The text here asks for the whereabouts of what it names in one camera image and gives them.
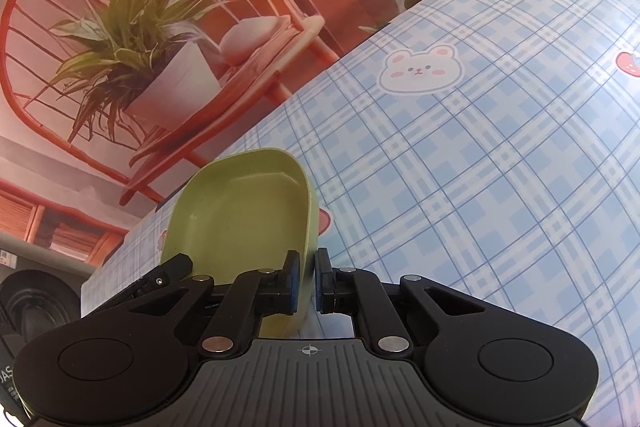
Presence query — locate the green plastic plate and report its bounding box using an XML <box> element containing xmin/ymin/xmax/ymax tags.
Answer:
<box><xmin>159</xmin><ymin>147</ymin><xmax>320</xmax><ymax>338</ymax></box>

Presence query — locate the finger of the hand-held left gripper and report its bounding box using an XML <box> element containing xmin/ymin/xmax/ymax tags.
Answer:
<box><xmin>120</xmin><ymin>253</ymin><xmax>194</xmax><ymax>308</ymax></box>

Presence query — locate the blue checked tablecloth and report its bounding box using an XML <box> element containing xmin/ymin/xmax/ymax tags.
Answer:
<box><xmin>80</xmin><ymin>0</ymin><xmax>640</xmax><ymax>427</ymax></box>

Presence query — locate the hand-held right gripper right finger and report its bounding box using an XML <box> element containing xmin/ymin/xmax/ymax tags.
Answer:
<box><xmin>315</xmin><ymin>248</ymin><xmax>488</xmax><ymax>353</ymax></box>

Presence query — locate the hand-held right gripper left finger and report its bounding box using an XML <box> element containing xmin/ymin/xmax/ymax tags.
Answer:
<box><xmin>130</xmin><ymin>251</ymin><xmax>301</xmax><ymax>356</ymax></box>

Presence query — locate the grey appliance with round door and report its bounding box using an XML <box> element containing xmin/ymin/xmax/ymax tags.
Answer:
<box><xmin>0</xmin><ymin>232</ymin><xmax>96</xmax><ymax>358</ymax></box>

